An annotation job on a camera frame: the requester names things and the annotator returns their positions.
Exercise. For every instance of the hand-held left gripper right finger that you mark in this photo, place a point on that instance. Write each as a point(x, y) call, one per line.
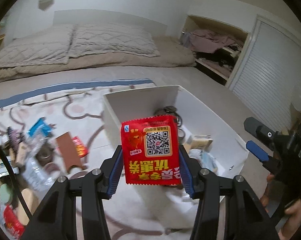
point(188, 175)

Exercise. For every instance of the pile of clothes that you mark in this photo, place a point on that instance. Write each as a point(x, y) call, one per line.
point(205, 37)

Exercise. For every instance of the person's right hand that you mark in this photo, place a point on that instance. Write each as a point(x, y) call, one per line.
point(296, 208)

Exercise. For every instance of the red snack packet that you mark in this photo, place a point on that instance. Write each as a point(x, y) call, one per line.
point(150, 155)
point(11, 223)

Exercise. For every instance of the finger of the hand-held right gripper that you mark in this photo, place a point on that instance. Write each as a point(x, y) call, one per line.
point(256, 150)
point(259, 128)

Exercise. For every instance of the grey headboard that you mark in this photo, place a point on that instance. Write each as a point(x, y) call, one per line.
point(115, 20)

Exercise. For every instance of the light wooden block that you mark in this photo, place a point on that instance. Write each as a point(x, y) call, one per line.
point(28, 205)

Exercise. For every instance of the silver dark packet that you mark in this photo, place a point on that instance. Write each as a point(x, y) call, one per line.
point(3, 168)

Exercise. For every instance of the white shoe box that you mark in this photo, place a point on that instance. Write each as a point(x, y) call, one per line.
point(140, 107)

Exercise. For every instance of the mint round compact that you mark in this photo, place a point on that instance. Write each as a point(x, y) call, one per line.
point(5, 192)

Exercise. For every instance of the grey quilted pillow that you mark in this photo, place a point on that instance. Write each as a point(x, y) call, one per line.
point(110, 40)
point(33, 50)

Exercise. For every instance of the blue white sachet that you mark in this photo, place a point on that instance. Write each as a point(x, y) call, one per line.
point(39, 127)

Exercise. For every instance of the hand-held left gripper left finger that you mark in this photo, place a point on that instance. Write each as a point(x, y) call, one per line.
point(115, 172)

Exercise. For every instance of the brown leather case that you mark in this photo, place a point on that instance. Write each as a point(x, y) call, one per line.
point(68, 150)

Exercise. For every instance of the printed blanket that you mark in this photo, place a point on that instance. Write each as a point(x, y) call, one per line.
point(53, 110)

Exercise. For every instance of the blue white mask packet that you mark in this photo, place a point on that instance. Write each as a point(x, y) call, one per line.
point(208, 161)

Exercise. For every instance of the beige duvet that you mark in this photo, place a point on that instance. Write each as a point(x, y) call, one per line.
point(140, 60)

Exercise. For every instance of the white louvered door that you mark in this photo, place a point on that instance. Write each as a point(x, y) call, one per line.
point(265, 67)

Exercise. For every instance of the closet shelf niche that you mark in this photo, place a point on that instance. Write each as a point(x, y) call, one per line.
point(205, 22)

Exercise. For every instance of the clear plastic bag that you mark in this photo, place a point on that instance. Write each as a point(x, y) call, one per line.
point(36, 176)

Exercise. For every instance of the small red packet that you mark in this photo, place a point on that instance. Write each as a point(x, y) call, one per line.
point(80, 147)

